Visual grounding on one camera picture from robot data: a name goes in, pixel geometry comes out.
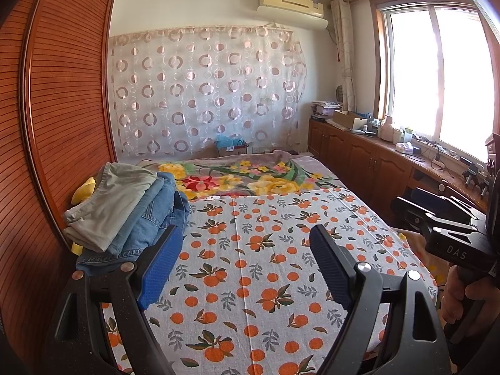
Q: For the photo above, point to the light blue folded jeans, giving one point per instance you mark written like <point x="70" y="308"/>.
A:
<point x="152" y="211"/>

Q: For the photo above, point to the dark oval object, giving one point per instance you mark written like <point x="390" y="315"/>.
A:
<point x="340" y="93"/>

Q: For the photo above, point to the yellow soft item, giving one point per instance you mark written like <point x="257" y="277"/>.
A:
<point x="84" y="193"/>

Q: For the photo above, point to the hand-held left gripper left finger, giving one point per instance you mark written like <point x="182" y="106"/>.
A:
<point x="160" y="269"/>

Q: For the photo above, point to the person's right hand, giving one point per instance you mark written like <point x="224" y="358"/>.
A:
<point x="453" y="293"/>

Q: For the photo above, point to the white plastic jug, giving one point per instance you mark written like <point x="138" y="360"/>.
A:
<point x="386" y="129"/>

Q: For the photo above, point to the orange fruit print bedsheet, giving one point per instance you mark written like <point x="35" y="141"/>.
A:
<point x="254" y="281"/>

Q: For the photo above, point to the cardboard box with label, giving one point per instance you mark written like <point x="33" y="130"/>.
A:
<point x="234" y="151"/>

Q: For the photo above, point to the white tissue box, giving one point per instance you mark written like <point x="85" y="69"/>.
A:
<point x="404" y="148"/>

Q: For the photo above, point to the window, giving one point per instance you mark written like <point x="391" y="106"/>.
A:
<point x="414" y="66"/>

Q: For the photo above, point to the long wooden cabinet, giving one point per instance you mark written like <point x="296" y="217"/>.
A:
<point x="351" y="156"/>

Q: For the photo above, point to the wall air conditioner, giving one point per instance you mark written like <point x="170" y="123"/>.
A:
<point x="291" y="7"/>

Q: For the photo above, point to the open flat cardboard box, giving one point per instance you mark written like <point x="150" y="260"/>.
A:
<point x="349" y="120"/>

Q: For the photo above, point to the pile of papers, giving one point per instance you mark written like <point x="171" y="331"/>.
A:
<point x="326" y="109"/>

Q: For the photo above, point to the grey-green pants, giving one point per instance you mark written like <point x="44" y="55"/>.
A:
<point x="113" y="203"/>

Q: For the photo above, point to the small black tripod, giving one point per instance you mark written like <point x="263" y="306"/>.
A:
<point x="474" y="179"/>

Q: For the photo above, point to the floral blanket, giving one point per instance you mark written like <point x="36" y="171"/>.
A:
<point x="234" y="177"/>

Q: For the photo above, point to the beige window curtain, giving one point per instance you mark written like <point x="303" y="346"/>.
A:
<point x="343" y="54"/>

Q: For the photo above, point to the blue plastic bag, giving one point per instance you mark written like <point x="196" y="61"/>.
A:
<point x="228" y="140"/>

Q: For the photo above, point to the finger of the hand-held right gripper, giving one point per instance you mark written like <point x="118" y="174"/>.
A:
<point x="414" y="213"/>
<point x="453" y="205"/>

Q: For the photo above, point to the pale green cup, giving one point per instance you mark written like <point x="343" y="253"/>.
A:
<point x="407" y="136"/>

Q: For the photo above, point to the circle pattern sheer curtain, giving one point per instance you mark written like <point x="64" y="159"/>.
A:
<point x="207" y="90"/>

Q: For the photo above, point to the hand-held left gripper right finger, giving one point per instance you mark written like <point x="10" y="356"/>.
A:
<point x="330" y="269"/>

